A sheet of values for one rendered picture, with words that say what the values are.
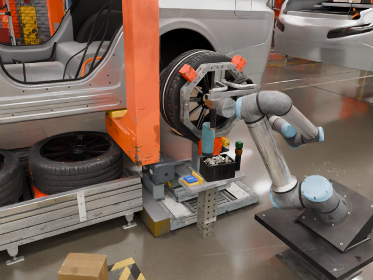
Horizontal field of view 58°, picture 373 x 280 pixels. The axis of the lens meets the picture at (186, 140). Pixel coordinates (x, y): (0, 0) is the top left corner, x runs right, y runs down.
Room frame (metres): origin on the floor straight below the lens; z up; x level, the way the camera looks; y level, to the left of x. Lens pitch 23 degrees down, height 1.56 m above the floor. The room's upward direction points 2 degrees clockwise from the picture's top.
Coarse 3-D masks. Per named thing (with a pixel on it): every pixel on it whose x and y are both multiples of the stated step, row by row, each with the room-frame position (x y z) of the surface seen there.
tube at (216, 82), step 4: (216, 72) 2.29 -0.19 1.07; (216, 76) 2.30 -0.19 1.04; (216, 80) 2.29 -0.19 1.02; (216, 84) 2.26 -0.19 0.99; (220, 84) 2.22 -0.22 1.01; (224, 84) 2.19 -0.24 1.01; (216, 88) 2.09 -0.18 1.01; (220, 88) 2.10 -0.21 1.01; (224, 88) 2.11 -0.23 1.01; (212, 92) 2.06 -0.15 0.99
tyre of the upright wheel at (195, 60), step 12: (180, 60) 2.42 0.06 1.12; (192, 60) 2.33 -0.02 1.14; (204, 60) 2.35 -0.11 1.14; (216, 60) 2.40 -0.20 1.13; (228, 60) 2.45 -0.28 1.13; (168, 72) 2.39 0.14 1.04; (240, 72) 2.51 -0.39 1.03; (168, 84) 2.30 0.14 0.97; (180, 84) 2.26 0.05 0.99; (168, 96) 2.26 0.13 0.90; (168, 108) 2.26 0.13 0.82; (168, 120) 2.32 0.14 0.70; (180, 132) 2.27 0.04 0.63; (192, 132) 2.31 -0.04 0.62
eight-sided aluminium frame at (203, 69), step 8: (208, 64) 2.28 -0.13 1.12; (216, 64) 2.30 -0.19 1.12; (224, 64) 2.33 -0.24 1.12; (232, 64) 2.36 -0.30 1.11; (200, 72) 2.24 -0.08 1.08; (232, 72) 2.42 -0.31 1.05; (184, 88) 2.21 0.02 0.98; (192, 88) 2.21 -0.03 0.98; (240, 88) 2.46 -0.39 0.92; (184, 96) 2.18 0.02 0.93; (240, 96) 2.47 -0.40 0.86; (184, 104) 2.18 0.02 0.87; (184, 112) 2.18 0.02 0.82; (184, 120) 2.18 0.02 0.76; (232, 120) 2.44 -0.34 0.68; (192, 128) 2.21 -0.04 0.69; (224, 128) 2.39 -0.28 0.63; (232, 128) 2.39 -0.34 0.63; (200, 136) 2.25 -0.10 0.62; (216, 136) 2.32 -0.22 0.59; (224, 136) 2.35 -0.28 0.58
